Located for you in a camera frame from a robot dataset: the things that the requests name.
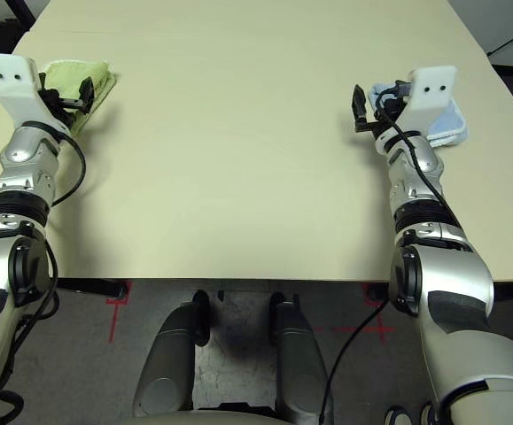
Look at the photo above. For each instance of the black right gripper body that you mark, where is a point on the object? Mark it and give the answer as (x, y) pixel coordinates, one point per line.
(384, 117)

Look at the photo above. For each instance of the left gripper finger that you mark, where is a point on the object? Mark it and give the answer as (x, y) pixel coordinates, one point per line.
(87, 95)
(51, 97)

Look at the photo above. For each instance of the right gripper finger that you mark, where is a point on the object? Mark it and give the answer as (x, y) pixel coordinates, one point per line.
(359, 106)

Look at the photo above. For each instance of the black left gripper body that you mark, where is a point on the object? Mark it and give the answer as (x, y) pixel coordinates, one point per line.
(67, 110)

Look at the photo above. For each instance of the green towel white trim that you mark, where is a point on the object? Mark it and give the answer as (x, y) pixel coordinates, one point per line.
(96, 75)

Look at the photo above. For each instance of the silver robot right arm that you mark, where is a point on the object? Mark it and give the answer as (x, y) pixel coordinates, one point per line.
(451, 301)

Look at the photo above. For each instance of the light blue folded towel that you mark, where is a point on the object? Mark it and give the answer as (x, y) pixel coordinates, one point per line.
(451, 126)

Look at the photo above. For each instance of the black table foot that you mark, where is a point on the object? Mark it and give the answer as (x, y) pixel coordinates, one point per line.
(96, 288)
(378, 295)

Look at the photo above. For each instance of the grey robot right leg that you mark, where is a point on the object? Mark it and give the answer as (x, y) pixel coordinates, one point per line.
(298, 363)

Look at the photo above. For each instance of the white blue sneaker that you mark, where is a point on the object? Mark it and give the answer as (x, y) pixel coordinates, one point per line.
(429, 414)
(397, 417)

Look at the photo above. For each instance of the pale robot waist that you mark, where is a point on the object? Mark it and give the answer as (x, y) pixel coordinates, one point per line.
(203, 419)

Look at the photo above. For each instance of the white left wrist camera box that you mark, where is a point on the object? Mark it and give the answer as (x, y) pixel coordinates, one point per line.
(14, 84)

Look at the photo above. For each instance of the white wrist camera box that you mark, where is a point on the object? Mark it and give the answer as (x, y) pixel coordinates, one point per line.
(14, 84)
(433, 95)

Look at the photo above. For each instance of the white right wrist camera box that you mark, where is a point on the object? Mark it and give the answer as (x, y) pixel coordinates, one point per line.
(433, 95)

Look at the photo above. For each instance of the black metal frame bar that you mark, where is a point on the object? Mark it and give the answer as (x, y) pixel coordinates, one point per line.
(25, 11)

